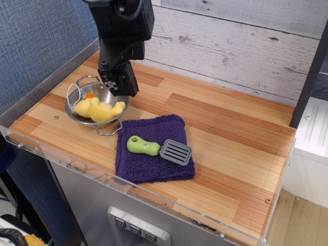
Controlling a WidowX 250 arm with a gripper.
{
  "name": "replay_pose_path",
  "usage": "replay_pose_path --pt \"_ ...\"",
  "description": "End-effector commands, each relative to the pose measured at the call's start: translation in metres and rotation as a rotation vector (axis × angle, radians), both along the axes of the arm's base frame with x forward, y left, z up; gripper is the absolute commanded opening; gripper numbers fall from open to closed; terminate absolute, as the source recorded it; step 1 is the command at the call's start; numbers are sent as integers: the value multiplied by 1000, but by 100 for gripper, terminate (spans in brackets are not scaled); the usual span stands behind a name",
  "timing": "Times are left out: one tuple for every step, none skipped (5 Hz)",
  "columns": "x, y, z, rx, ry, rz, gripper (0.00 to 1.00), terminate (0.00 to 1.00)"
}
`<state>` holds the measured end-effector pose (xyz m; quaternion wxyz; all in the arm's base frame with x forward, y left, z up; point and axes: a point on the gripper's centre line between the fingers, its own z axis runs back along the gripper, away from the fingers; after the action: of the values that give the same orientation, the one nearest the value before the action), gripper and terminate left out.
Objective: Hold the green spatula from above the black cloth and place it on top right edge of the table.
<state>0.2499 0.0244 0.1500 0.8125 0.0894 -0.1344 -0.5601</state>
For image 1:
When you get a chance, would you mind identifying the steel button control panel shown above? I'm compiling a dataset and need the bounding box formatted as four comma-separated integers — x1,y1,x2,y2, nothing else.
107,206,171,245

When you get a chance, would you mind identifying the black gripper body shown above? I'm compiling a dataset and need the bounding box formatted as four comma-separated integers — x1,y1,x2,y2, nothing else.
98,37,145,77

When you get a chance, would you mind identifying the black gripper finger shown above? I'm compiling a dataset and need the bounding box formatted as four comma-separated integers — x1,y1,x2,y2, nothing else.
118,62,139,97
98,69,120,96

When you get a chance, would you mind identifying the purple folded cloth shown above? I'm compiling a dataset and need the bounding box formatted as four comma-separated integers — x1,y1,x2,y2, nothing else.
115,114,195,184

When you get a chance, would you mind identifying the clear acrylic table guard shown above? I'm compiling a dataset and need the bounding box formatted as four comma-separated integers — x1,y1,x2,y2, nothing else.
1,123,295,245

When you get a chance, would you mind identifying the steel bowl with handles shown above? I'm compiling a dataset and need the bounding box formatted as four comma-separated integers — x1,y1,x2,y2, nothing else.
65,75,130,136

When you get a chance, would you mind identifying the green and grey spatula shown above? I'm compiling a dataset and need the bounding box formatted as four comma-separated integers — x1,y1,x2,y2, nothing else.
127,136,192,166

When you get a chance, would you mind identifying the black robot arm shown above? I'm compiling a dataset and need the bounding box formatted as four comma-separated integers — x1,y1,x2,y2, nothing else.
86,0,155,97

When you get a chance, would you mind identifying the white side cabinet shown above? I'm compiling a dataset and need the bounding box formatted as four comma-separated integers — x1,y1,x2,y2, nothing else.
282,97,327,208

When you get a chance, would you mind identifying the black braided cable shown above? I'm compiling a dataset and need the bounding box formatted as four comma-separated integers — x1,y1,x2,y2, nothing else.
0,228,28,246

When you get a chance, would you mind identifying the yellow plush duck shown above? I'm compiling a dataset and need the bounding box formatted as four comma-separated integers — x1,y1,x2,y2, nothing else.
74,93,126,123

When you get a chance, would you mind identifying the black right frame post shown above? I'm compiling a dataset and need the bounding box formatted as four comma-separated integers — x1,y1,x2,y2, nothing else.
289,23,327,129

